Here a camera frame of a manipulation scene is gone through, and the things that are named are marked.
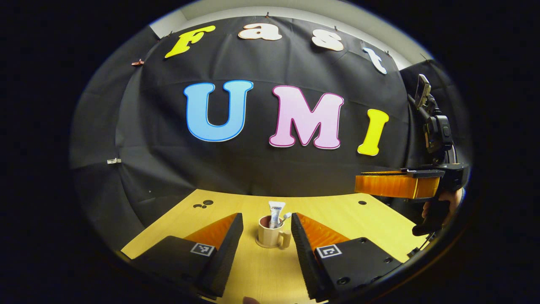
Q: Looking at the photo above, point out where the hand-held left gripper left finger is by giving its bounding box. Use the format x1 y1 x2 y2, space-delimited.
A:
120 212 244 299

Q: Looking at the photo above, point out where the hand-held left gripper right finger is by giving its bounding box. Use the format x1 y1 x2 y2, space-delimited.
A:
291 212 403 303

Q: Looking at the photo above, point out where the beige cup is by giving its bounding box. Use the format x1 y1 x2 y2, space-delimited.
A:
256 215 292 249

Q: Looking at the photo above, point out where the white toothpaste tube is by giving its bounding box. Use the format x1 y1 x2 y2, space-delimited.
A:
268 201 286 229

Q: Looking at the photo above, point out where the wooden desktop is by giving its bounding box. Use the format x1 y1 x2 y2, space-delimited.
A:
121 189 429 304

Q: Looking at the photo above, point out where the black backdrop cloth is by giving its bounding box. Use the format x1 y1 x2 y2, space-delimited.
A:
70 16 469 250

